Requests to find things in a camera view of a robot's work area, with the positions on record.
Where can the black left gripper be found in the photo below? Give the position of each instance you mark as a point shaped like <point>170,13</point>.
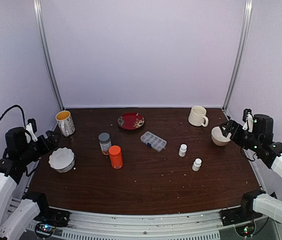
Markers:
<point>53,144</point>

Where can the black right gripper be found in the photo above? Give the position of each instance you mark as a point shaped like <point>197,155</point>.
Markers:
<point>232,124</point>

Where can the grey lid pill bottle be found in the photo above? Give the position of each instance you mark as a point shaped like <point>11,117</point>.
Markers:
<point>105,143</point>

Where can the orange pill bottle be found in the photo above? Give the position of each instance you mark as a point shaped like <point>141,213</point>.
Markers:
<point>116,158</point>

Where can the clear plastic pill organizer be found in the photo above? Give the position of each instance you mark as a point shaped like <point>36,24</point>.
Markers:
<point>153,141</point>

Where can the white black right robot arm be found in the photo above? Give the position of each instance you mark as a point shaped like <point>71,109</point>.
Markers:
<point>257,135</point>

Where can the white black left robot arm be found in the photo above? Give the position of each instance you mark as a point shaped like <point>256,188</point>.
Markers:
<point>22,148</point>

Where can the small white bowl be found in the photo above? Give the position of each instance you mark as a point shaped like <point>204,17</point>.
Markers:
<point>218,138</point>

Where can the yellow interior patterned mug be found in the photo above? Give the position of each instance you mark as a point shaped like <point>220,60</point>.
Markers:
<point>65,123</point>

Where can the white scalloped bowl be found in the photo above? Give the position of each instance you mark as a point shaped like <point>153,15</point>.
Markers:
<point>62,160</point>

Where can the cream ribbed mug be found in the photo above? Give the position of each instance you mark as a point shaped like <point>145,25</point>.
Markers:
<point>197,116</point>

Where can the white pill bottle near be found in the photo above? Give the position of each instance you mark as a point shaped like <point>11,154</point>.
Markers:
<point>196,164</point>

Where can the white pill bottle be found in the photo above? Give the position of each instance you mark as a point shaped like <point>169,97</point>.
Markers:
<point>182,150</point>
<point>196,164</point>

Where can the white pill bottle far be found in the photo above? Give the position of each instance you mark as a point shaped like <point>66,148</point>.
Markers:
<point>182,150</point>

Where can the red floral plate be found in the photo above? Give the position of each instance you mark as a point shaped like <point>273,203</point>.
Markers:
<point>131,121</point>

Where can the right aluminium frame post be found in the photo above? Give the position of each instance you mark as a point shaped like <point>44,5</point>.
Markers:
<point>247,16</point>

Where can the aluminium frame post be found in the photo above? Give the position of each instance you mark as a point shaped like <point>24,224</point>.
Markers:
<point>247,16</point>
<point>47,58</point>

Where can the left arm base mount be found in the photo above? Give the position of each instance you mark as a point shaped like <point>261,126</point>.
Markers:
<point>49,221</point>

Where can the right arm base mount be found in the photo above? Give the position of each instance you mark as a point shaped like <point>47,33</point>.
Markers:
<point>240,220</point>

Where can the left aluminium frame post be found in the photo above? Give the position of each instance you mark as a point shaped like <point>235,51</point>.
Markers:
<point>47,58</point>

